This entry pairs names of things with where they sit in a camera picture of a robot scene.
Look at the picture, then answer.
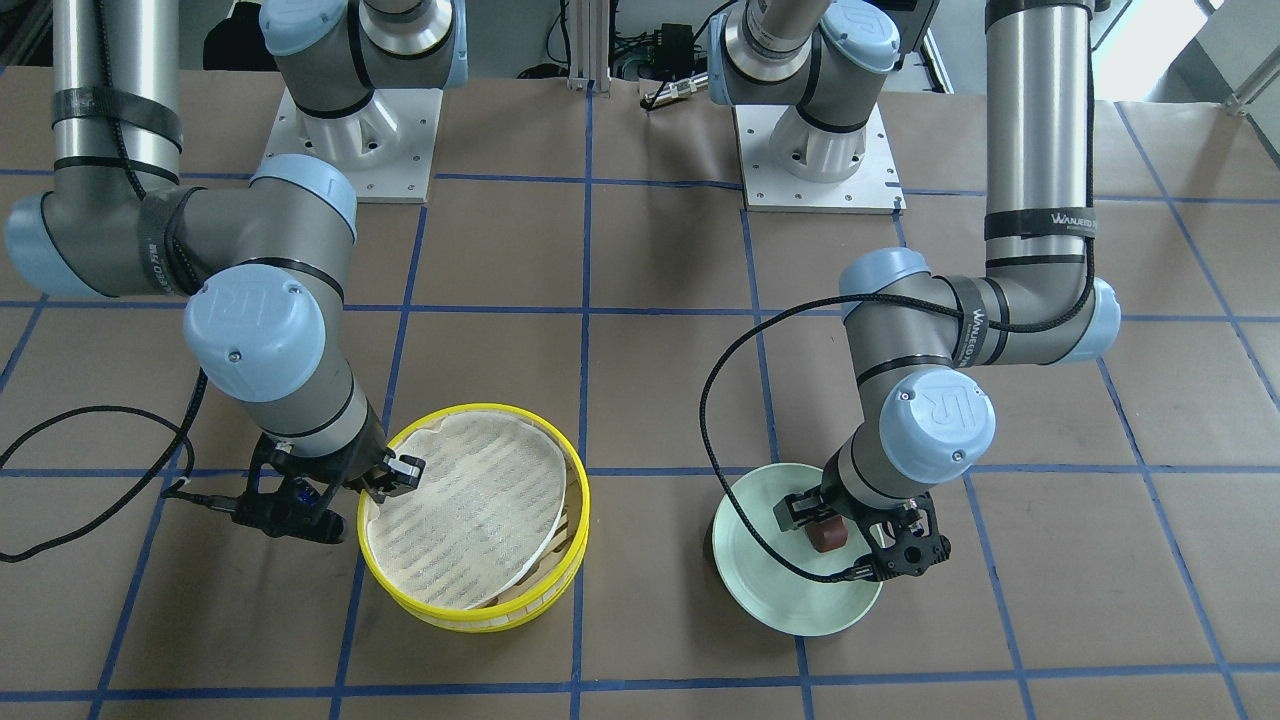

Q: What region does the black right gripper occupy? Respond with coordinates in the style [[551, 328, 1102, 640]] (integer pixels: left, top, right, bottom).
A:
[[346, 450, 426, 501]]

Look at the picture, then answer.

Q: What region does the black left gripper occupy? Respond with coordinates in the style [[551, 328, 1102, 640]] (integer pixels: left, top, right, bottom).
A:
[[773, 486, 870, 539]]

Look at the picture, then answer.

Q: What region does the brown steamed bun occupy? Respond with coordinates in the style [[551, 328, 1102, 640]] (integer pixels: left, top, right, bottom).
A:
[[805, 514, 849, 553]]

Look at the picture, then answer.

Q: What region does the yellow bamboo steamer top tier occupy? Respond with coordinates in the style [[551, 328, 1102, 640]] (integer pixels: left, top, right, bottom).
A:
[[356, 404, 591, 633]]

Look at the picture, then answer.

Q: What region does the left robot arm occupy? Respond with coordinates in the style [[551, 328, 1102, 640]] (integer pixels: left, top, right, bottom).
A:
[[776, 1, 1121, 530]]

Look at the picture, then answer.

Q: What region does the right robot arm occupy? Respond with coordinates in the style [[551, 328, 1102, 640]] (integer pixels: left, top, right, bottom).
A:
[[4, 1, 466, 495]]

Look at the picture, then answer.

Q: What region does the white mesh steamer liner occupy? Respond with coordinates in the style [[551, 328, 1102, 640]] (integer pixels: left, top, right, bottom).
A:
[[366, 411, 567, 610]]

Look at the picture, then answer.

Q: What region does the mint green plate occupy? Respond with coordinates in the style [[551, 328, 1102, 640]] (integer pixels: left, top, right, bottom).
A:
[[710, 462, 881, 635]]

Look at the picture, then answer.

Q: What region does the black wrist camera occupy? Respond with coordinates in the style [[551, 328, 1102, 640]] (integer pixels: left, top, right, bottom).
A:
[[851, 493, 951, 582]]

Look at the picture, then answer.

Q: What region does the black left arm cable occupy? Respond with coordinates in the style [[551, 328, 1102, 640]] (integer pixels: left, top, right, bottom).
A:
[[699, 181, 1097, 585]]

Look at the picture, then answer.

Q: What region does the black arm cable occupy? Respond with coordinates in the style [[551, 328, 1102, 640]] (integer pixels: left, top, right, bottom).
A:
[[0, 0, 346, 562], [699, 181, 1097, 585]]

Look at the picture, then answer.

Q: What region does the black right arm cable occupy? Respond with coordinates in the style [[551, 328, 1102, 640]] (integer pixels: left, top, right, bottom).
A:
[[0, 0, 346, 562]]

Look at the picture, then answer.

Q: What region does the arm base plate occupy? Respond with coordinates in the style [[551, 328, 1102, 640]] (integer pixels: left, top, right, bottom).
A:
[[262, 88, 444, 204], [733, 105, 906, 215]]

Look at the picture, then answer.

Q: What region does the aluminium frame post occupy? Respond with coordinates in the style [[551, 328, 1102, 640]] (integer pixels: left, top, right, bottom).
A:
[[566, 0, 612, 94]]

